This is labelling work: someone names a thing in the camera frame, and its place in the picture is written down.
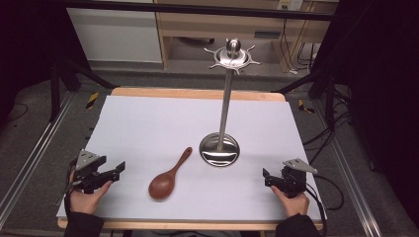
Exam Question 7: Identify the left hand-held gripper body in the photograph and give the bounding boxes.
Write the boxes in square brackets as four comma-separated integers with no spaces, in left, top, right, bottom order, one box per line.
[70,149,108,195]

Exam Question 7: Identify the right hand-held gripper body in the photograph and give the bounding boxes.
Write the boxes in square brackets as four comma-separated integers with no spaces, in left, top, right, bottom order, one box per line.
[279,158,319,198]

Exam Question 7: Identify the person's right hand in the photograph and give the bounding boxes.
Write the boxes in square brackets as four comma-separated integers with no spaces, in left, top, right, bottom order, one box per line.
[270,185,311,218]

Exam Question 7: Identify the person's left hand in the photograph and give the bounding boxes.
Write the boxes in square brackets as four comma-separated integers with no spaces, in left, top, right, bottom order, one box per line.
[68,171,114,215]

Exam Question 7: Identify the brown wooden spoon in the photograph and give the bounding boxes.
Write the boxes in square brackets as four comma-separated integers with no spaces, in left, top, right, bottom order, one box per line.
[147,146,194,201]

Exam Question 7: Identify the white table mat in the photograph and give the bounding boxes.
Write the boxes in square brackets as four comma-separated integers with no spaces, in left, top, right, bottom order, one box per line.
[55,95,327,222]

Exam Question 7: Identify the yellow black striped tape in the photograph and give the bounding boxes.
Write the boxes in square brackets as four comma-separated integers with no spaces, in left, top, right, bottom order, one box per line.
[85,91,100,110]
[297,99,316,115]

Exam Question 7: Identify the steel utensil stand with hooks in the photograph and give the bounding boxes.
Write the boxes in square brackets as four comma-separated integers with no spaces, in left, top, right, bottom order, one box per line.
[199,38,264,168]

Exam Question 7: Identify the black metal stand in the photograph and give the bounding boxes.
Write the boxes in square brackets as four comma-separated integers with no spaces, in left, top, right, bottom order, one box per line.
[48,58,121,123]
[271,67,352,130]

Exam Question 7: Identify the wooden table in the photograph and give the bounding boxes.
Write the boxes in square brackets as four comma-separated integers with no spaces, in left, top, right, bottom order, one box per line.
[56,86,326,232]

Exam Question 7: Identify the black curtain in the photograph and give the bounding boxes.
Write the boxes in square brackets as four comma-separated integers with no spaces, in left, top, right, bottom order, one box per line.
[0,0,92,126]
[310,0,419,229]

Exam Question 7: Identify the white cabinet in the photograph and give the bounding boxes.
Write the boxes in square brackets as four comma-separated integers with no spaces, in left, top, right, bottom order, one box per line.
[66,0,163,64]

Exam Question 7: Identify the light wooden desk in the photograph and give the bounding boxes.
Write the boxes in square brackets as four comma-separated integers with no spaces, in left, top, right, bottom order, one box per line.
[153,0,340,74]

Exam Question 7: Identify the white power strip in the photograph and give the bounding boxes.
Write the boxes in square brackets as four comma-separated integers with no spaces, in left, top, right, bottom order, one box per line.
[277,0,304,12]

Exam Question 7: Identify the black metal crossbar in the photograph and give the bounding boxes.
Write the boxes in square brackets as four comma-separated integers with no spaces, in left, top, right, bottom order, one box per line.
[48,0,334,22]

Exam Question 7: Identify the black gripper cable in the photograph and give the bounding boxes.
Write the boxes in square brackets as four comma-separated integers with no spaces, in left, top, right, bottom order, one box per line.
[304,173,346,237]

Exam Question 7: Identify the black floor cables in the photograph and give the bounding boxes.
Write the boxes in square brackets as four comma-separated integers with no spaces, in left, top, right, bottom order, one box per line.
[301,93,353,166]

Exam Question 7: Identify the metal floor rail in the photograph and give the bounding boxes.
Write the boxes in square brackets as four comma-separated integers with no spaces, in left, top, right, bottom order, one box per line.
[311,98,384,237]
[0,91,76,229]

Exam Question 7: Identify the black hanging cables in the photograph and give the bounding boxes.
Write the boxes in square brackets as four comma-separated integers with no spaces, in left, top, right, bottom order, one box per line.
[279,18,320,75]

